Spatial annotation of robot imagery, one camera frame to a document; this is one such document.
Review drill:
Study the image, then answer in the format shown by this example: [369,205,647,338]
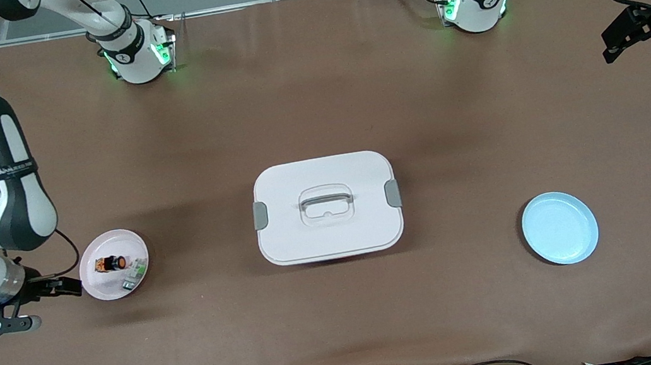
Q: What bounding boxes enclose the orange push button switch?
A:
[93,253,128,275]

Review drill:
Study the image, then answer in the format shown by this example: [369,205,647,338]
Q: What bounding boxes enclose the pink round plate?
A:
[74,225,155,305]

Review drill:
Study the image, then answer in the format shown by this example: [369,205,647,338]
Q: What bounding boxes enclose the small green white component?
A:
[120,258,153,293]

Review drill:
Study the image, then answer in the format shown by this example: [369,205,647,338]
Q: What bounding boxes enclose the light blue round plate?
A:
[517,186,603,271]

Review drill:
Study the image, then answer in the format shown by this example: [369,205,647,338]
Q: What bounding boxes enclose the white lidded storage box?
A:
[246,146,409,270]

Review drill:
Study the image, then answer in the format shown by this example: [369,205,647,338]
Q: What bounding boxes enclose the black right base cable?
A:
[109,0,176,28]

